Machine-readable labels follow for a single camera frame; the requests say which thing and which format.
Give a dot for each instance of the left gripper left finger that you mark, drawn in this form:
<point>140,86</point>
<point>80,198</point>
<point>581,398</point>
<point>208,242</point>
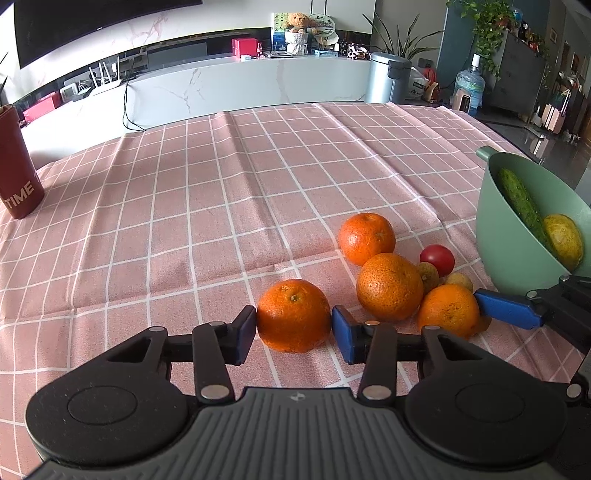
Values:
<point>216,345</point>

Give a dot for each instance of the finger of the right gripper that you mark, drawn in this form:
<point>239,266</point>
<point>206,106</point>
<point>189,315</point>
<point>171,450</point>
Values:
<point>519,311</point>

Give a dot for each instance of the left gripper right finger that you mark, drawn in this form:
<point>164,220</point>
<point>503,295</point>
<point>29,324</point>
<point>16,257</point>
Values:
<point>373,344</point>

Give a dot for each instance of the large orange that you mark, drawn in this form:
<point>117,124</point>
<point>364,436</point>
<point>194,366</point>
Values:
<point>390,287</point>

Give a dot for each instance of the small yellow longan fruit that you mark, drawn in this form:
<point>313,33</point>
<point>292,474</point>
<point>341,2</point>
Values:
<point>460,279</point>

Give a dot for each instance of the yellow green mango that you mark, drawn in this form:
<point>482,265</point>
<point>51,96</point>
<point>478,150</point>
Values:
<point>566,240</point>

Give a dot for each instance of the small brown kiwi fruit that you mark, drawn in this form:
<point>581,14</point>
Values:
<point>429,275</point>

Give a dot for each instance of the green cucumber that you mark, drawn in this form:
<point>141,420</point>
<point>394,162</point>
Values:
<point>520,200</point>

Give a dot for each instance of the green colander bowl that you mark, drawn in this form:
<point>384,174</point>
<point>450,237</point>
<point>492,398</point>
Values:
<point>512,256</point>

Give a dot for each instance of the red cherry tomato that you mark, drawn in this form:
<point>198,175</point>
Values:
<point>440,257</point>

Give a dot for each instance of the pink checkered tablecloth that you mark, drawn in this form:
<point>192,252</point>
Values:
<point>187,223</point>

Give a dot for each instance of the grey cabinet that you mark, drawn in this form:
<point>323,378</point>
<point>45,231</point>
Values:
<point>518,82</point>

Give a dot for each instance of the blue water bottle jug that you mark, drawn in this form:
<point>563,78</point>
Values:
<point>469,88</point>

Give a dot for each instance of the red time cup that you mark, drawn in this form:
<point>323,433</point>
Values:
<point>20,187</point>

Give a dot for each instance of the white marble tv console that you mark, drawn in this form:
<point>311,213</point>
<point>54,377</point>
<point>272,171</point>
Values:
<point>191,90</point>

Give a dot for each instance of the silver pedal trash bin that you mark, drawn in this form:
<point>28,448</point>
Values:
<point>389,78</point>

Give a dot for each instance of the potted green leaf plant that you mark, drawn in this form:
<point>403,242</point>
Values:
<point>406,47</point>

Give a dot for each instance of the white wifi router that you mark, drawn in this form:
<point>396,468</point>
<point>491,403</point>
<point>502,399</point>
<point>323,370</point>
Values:
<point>104,77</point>

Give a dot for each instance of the pink red box left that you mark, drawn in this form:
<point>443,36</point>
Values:
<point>42,107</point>

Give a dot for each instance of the hanging ivy plant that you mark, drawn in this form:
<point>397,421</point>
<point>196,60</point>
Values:
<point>491,19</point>

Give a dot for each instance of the red box on console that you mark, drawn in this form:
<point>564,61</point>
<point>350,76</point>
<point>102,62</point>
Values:
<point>245,47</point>

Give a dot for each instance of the teddy bear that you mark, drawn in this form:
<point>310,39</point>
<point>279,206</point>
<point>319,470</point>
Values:
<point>297,22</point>

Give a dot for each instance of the black wall television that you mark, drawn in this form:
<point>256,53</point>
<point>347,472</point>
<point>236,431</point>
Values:
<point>42,26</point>

